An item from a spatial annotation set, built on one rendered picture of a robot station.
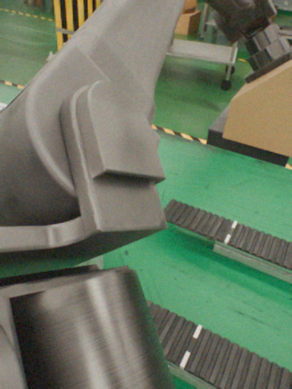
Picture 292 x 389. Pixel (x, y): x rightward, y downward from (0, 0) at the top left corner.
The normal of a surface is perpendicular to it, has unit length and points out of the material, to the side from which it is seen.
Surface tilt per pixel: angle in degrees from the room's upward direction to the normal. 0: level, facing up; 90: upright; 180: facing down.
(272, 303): 0
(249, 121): 90
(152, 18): 50
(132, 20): 44
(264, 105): 90
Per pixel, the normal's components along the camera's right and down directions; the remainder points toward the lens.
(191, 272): 0.07, -0.79
